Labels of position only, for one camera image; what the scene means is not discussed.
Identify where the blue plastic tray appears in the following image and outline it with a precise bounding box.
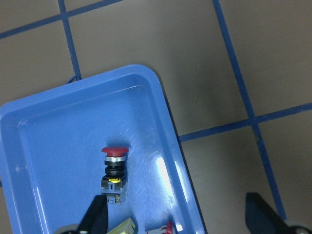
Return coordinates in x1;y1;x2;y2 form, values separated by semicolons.
0;64;206;234

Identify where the red emergency stop button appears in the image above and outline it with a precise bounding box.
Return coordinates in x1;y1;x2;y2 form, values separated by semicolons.
101;147;129;204

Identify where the green yellow terminal block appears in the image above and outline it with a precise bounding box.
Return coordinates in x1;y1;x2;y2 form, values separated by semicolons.
107;218;137;234

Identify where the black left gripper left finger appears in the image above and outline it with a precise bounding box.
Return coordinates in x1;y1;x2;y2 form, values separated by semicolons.
77;195;108;234

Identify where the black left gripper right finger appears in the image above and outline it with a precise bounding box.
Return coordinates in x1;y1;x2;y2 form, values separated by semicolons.
245;193;288;234

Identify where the white circuit breaker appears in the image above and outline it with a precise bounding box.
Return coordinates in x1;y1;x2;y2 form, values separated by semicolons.
145;220;183;234

